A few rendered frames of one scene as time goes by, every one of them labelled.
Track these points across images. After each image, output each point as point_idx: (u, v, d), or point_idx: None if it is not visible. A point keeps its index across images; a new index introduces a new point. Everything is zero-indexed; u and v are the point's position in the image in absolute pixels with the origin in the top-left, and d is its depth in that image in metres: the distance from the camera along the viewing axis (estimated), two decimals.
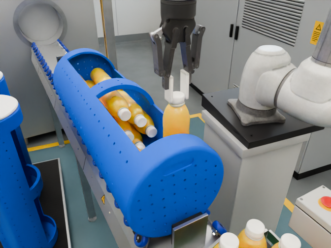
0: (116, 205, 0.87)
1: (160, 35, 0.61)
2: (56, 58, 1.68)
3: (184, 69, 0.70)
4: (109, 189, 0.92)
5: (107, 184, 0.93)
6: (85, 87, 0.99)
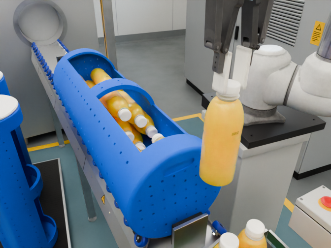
0: (116, 205, 0.87)
1: None
2: (56, 58, 1.68)
3: (243, 44, 0.48)
4: (108, 189, 0.92)
5: None
6: (85, 87, 0.99)
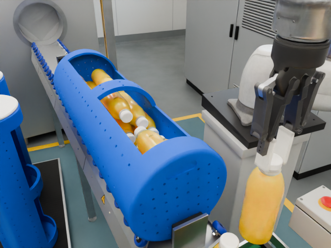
0: (115, 204, 0.87)
1: (272, 88, 0.42)
2: (56, 58, 1.68)
3: (285, 126, 0.51)
4: (107, 188, 0.93)
5: None
6: (86, 88, 0.98)
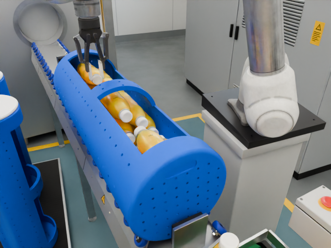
0: (115, 204, 0.87)
1: (79, 38, 1.03)
2: (56, 58, 1.68)
3: (100, 59, 1.12)
4: (107, 189, 0.93)
5: None
6: (86, 88, 0.99)
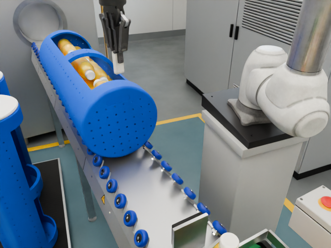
0: (120, 202, 0.86)
1: (104, 15, 0.83)
2: None
3: None
4: (107, 184, 0.94)
5: (111, 181, 0.93)
6: (61, 55, 1.28)
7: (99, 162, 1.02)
